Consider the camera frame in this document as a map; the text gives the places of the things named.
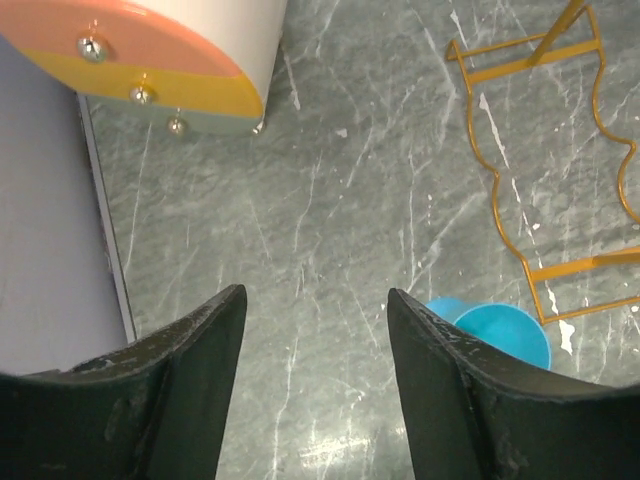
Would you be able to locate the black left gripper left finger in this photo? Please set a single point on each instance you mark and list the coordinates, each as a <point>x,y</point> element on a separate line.
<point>156,409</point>

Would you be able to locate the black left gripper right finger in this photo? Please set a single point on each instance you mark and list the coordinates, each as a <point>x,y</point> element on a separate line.
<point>472,411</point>

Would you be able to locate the blue plastic wine glass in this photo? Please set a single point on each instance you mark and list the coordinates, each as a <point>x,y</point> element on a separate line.
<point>503,326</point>

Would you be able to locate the cream round drawer box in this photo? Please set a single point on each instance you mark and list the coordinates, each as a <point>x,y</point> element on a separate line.
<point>200,65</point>

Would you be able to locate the gold wire glass rack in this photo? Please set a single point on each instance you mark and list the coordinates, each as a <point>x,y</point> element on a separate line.
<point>559,193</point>

